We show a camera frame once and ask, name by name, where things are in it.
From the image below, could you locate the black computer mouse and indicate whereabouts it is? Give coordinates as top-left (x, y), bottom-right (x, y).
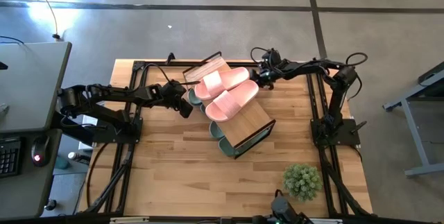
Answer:
top-left (30, 135), bottom-right (52, 169)

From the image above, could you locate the white-capped bottle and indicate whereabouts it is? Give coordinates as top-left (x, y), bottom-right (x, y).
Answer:
top-left (67, 150), bottom-right (92, 165)

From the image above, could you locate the white box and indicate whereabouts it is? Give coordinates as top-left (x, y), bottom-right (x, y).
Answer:
top-left (77, 114), bottom-right (100, 151)

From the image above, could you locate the black right camera cable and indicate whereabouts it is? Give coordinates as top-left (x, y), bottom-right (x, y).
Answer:
top-left (250, 46), bottom-right (273, 64)

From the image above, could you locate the black camera cable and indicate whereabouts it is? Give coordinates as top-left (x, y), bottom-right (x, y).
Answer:
top-left (250, 46), bottom-right (273, 64)
top-left (137, 62), bottom-right (174, 88)

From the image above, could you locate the thin floor cable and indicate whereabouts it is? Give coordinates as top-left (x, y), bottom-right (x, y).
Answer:
top-left (26, 0), bottom-right (62, 41)

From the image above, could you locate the black-framed wooden shelf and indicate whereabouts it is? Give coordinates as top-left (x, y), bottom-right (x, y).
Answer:
top-left (182, 51), bottom-right (277, 160)

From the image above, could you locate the black device green light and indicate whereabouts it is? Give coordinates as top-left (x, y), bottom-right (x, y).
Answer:
top-left (252, 189), bottom-right (315, 224)

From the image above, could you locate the curved black cable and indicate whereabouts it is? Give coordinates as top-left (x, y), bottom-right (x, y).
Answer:
top-left (85, 142), bottom-right (109, 208)

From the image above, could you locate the black left camera cable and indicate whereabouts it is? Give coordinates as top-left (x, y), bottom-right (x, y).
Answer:
top-left (137, 62), bottom-right (174, 88)

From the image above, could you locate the silver metal bracket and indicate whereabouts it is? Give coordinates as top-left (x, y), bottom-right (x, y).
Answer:
top-left (310, 218), bottom-right (344, 224)
top-left (110, 216), bottom-right (150, 224)

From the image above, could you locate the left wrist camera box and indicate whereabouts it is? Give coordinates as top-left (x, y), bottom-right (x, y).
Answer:
top-left (178, 101), bottom-right (194, 119)

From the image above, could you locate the grey desk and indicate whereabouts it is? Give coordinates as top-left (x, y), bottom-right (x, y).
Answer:
top-left (0, 41), bottom-right (73, 221)

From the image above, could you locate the grey metal stand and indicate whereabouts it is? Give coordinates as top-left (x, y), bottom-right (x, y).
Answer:
top-left (383, 60), bottom-right (444, 179)

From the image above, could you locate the teal object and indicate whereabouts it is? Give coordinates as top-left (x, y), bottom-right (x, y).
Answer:
top-left (54, 155), bottom-right (72, 171)

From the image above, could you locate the round green artificial plant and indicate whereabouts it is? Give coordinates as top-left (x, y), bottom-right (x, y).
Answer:
top-left (282, 162), bottom-right (323, 203)

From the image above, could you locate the pink slide sandal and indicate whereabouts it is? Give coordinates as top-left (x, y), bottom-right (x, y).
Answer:
top-left (205, 80), bottom-right (260, 123)
top-left (194, 67), bottom-right (250, 102)

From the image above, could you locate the black keyboard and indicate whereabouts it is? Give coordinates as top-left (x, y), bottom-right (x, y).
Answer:
top-left (0, 136), bottom-right (23, 179)

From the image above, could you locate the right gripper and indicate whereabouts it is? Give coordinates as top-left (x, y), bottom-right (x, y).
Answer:
top-left (249, 64), bottom-right (284, 83)

